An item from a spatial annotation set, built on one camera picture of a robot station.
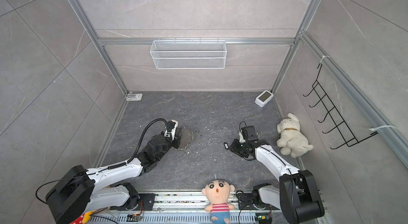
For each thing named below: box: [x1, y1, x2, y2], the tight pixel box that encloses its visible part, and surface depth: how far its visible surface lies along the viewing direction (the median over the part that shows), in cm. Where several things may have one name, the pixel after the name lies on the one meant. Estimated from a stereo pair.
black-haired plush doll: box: [201, 179, 236, 224], surface depth 70 cm
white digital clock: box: [254, 90, 274, 108], surface depth 113 cm
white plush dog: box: [276, 113, 314, 159], surface depth 87 cm
